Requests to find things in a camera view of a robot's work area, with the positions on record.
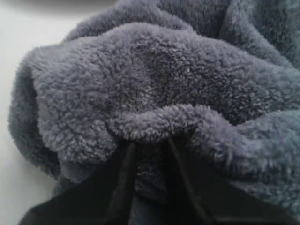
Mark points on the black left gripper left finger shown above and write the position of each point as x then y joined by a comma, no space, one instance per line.
104,198

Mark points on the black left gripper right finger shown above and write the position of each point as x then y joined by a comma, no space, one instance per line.
198,196

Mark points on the grey fluffy towel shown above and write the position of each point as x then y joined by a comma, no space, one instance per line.
225,74

